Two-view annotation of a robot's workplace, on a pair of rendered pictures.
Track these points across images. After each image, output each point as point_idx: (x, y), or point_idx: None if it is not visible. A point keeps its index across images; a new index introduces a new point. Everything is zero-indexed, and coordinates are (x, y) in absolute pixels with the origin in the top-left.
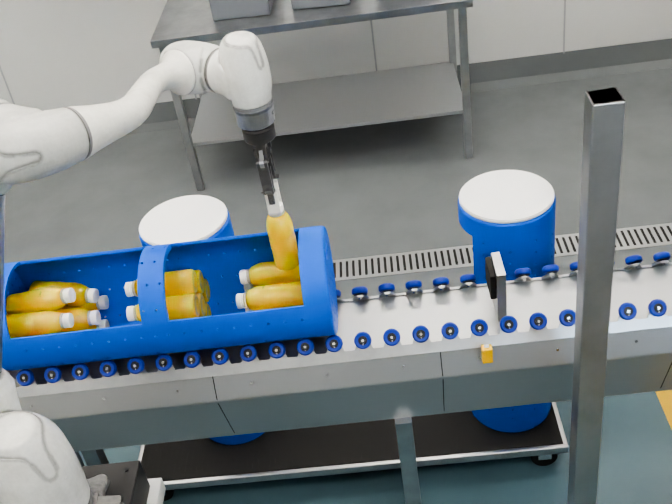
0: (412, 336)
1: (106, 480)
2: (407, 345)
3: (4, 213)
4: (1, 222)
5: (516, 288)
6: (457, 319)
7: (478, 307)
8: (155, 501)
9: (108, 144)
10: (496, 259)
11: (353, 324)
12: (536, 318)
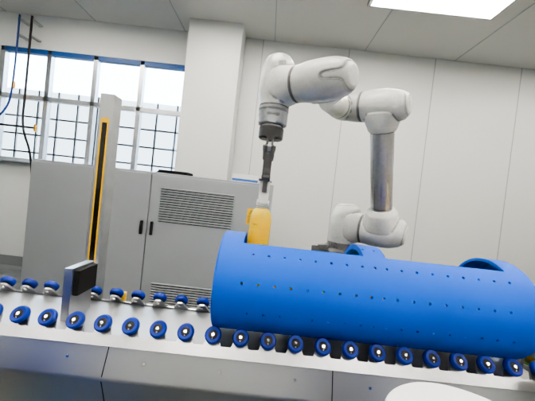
0: (166, 297)
1: (329, 251)
2: (170, 306)
3: (371, 142)
4: (370, 145)
5: (34, 323)
6: (116, 314)
7: (89, 317)
8: None
9: (327, 113)
10: (76, 265)
11: (201, 328)
12: None
